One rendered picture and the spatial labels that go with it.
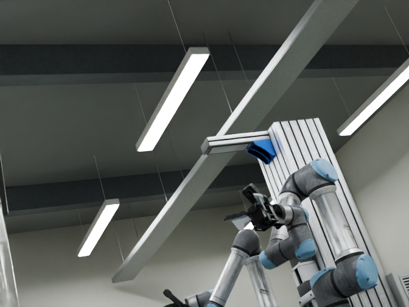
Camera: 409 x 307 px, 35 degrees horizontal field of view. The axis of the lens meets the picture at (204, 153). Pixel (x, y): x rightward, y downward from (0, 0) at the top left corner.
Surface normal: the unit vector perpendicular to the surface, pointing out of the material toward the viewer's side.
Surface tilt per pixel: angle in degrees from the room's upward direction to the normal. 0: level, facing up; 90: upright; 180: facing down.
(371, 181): 90
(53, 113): 180
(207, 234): 90
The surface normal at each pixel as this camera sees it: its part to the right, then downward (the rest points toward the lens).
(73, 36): 0.29, 0.87
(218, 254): 0.36, -0.50
